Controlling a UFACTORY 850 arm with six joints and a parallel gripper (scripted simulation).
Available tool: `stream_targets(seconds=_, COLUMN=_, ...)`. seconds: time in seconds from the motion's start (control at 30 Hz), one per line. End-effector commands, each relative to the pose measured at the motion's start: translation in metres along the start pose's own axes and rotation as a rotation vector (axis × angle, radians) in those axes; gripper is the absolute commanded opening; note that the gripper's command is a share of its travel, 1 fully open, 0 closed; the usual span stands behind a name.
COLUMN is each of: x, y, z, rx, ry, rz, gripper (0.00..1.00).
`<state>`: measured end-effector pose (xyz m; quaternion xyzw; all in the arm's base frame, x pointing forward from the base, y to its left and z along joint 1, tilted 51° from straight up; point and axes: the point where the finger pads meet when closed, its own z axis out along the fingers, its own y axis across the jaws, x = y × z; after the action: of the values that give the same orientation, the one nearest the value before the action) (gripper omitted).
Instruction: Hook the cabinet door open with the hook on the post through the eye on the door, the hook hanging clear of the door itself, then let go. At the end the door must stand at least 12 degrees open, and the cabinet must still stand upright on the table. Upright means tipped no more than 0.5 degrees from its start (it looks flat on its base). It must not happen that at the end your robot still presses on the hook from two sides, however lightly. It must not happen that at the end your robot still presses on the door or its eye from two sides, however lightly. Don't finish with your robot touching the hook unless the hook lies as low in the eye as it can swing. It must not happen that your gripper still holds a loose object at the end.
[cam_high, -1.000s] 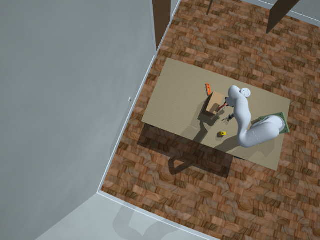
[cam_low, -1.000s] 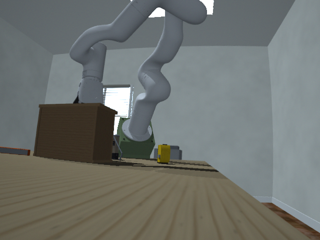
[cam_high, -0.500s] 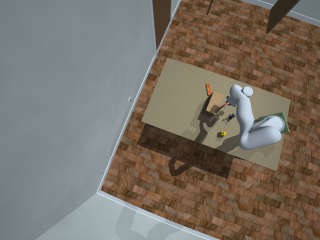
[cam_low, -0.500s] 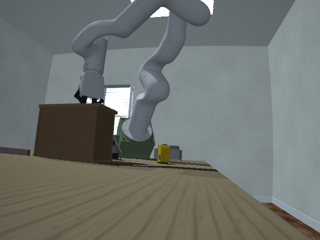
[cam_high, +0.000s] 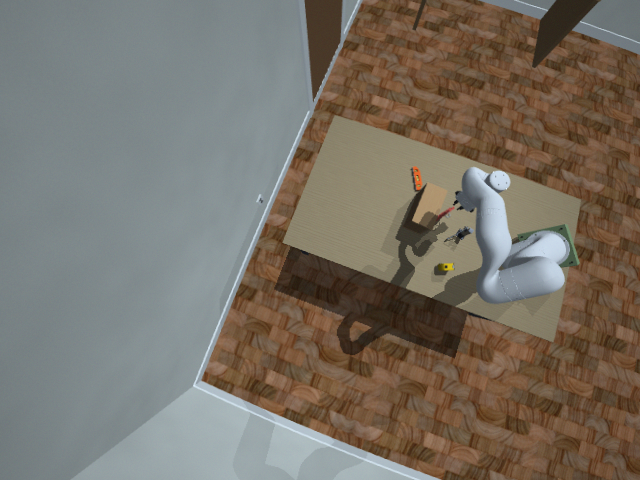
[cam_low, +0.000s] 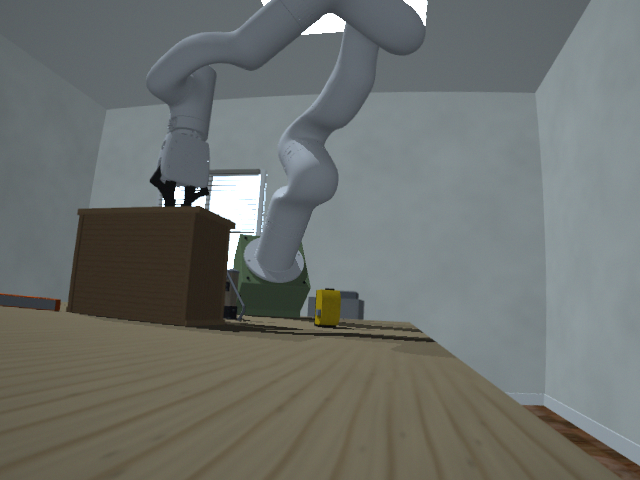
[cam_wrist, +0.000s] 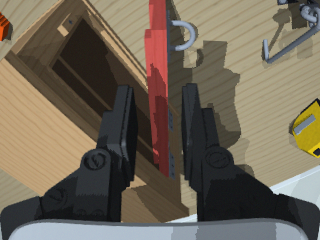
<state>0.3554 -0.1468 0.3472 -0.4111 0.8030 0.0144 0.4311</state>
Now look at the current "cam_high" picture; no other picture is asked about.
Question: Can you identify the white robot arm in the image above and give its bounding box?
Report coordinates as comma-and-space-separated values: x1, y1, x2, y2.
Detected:
462, 167, 570, 304

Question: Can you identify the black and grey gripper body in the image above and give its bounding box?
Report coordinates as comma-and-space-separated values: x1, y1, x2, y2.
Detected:
455, 191, 476, 211

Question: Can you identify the dark brown wooden cabinet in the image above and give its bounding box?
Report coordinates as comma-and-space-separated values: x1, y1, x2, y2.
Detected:
403, 182, 454, 235

